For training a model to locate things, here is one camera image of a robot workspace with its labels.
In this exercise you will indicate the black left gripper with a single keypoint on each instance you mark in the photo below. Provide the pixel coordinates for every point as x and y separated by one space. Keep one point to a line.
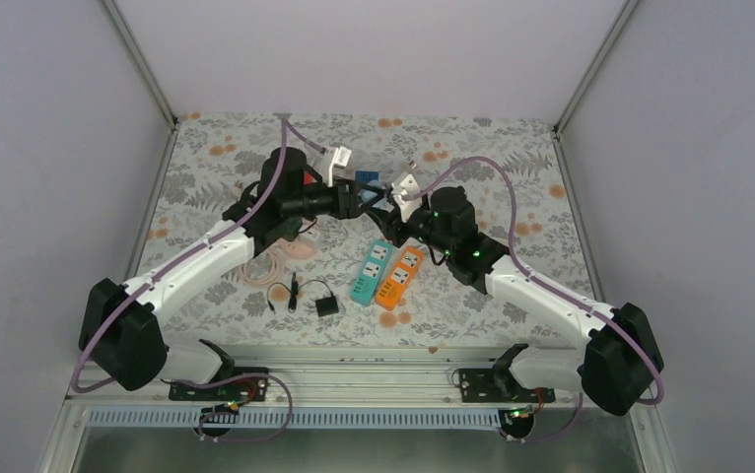
348 207

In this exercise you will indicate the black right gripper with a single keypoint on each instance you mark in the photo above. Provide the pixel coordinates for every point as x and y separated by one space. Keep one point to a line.
391 227

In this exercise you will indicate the blue cube socket adapter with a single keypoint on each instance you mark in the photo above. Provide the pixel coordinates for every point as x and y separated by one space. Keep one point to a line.
367 179

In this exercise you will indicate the orange power strip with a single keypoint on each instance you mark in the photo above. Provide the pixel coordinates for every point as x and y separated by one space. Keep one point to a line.
399 277

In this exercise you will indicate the teal power strip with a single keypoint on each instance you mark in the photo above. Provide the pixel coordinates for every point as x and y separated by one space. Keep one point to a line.
370 274

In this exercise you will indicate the light blue small adapter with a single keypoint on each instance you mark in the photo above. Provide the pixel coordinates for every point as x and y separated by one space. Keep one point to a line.
376 203

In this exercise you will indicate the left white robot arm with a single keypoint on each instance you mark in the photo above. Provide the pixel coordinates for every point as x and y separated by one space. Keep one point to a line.
122 329

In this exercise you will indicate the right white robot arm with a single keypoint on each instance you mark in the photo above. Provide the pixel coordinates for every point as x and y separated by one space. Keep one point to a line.
612 357

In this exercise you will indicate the floral patterned table mat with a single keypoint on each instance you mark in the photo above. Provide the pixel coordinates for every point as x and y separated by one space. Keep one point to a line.
508 168

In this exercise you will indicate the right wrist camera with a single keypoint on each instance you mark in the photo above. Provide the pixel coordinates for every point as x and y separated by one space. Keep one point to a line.
404 192

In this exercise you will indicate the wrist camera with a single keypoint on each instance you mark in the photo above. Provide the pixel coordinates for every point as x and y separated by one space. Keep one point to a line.
404 192
337 160

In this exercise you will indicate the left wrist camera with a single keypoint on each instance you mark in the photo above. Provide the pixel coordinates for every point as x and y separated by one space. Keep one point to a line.
337 160

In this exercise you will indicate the pink round socket with cable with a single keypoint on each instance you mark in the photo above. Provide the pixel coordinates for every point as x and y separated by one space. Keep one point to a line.
256 275

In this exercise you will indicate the aluminium front rail base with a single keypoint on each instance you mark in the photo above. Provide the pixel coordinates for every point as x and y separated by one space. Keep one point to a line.
351 410

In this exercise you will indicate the aluminium corner frame post left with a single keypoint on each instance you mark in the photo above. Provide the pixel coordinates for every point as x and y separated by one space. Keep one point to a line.
141 64

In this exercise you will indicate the aluminium corner frame post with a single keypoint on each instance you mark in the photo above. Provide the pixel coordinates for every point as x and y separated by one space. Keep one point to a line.
620 23
141 64

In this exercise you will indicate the aluminium corner frame post right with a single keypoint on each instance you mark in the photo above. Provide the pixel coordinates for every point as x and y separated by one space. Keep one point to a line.
620 23

